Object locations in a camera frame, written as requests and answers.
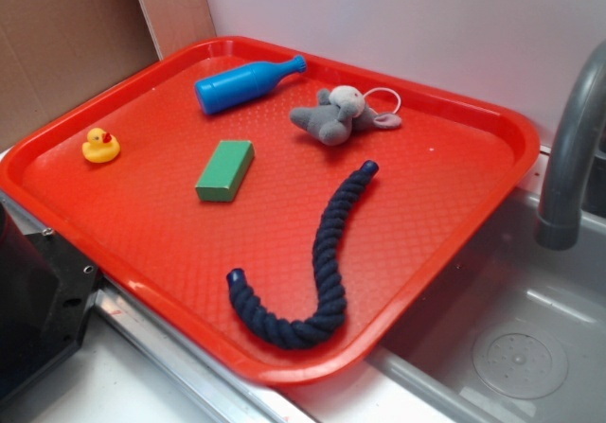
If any green wooden block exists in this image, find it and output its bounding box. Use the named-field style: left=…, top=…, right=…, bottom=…
left=195, top=140, right=255, bottom=203

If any grey plush elephant toy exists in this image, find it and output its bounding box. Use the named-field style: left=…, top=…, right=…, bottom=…
left=289, top=85, right=402, bottom=147

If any blue plastic toy bottle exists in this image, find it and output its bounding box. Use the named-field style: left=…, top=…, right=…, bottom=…
left=194, top=55, right=307, bottom=115

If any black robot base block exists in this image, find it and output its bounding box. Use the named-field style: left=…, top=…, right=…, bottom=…
left=1, top=208, right=101, bottom=407

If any red plastic tray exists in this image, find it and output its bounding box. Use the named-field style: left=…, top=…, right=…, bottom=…
left=1, top=37, right=540, bottom=385

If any dark blue twisted rope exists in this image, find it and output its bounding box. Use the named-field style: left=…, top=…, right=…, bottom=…
left=225, top=159, right=381, bottom=351

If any grey toy sink basin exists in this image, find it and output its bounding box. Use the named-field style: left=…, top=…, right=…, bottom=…
left=278, top=148, right=606, bottom=423

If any grey sink faucet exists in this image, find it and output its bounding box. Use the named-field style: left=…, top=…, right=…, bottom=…
left=535, top=44, right=605, bottom=251

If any brown cardboard panel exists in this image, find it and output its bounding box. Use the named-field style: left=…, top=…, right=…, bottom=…
left=1, top=0, right=215, bottom=150

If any yellow rubber duck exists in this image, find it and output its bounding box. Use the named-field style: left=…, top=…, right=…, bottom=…
left=81, top=127, right=121, bottom=164

